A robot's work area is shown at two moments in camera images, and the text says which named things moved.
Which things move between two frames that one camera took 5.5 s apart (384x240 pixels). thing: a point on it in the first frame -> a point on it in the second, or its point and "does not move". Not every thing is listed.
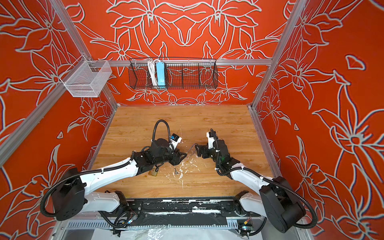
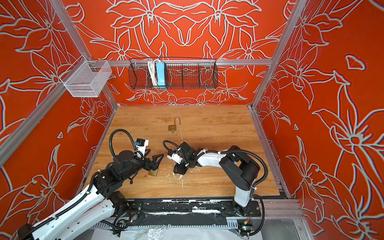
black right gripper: (202, 148) -> (178, 170)
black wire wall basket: (179, 73) does not move
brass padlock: (153, 172) does not move
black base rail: (188, 212) does not move
